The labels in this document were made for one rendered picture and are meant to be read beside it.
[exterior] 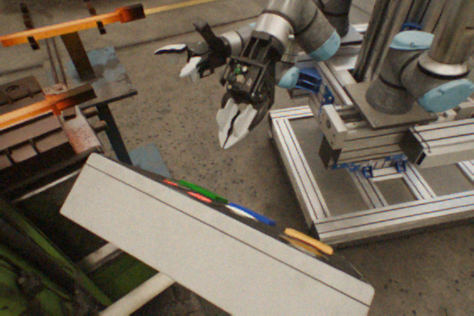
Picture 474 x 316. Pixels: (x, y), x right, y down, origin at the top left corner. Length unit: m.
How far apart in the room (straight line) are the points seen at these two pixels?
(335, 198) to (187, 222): 1.28
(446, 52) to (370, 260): 1.11
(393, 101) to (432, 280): 0.99
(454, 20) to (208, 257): 0.71
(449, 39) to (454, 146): 0.47
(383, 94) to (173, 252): 0.87
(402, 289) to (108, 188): 1.50
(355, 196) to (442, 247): 0.51
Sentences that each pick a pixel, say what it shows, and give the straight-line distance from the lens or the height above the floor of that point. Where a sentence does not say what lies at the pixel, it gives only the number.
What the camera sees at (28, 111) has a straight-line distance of 0.87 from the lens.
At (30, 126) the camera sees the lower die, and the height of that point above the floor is 0.99.
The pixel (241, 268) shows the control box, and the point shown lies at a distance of 0.32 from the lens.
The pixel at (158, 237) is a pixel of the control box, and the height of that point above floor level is 1.18.
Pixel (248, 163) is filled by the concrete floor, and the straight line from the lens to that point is 1.91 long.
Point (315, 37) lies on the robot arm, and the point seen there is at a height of 1.17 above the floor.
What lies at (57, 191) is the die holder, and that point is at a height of 0.89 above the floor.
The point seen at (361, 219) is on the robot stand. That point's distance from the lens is 1.53.
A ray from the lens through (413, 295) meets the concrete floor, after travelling 1.73.
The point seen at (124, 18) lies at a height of 0.97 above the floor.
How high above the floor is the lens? 1.48
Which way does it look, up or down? 47 degrees down
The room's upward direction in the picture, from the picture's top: straight up
